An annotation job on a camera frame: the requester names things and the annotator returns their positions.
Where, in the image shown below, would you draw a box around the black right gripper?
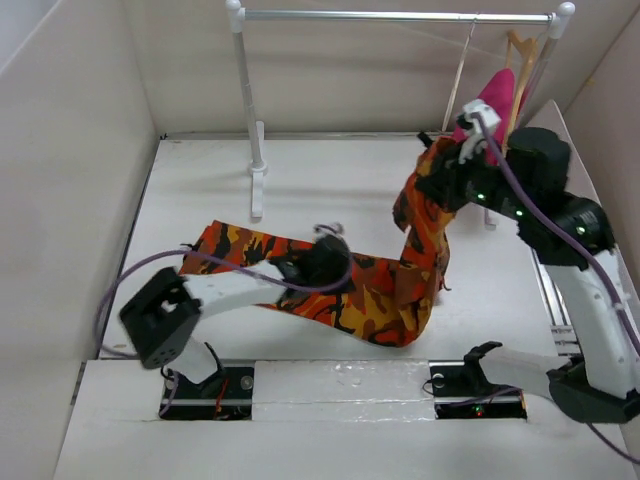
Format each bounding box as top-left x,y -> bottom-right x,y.
414,137 -> 533,221

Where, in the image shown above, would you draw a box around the orange camouflage trousers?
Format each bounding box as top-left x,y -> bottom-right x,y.
180,136 -> 454,348

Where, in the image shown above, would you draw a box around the white plastic hanger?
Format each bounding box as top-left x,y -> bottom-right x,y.
441,21 -> 476,132

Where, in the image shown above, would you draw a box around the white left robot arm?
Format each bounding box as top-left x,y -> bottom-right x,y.
119,233 -> 353,397

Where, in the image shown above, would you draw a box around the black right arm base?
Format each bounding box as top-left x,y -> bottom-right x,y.
422,341 -> 528,420

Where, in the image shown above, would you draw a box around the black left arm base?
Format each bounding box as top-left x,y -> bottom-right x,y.
158,363 -> 255,421

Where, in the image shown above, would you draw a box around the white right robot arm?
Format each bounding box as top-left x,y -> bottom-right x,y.
415,127 -> 639,424

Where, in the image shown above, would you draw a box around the wooden hanger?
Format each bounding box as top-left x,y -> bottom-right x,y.
502,30 -> 538,154

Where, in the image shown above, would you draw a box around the pink garment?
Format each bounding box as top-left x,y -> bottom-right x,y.
452,68 -> 516,166

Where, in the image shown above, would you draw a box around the white metal clothes rack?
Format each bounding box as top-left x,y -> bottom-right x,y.
225,1 -> 576,220

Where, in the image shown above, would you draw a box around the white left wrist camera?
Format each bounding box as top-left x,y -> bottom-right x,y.
313,222 -> 344,236

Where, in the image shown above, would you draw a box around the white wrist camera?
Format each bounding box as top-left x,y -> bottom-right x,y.
457,99 -> 501,164
313,222 -> 344,236

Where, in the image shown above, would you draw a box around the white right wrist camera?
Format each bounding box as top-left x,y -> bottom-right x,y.
457,99 -> 501,164

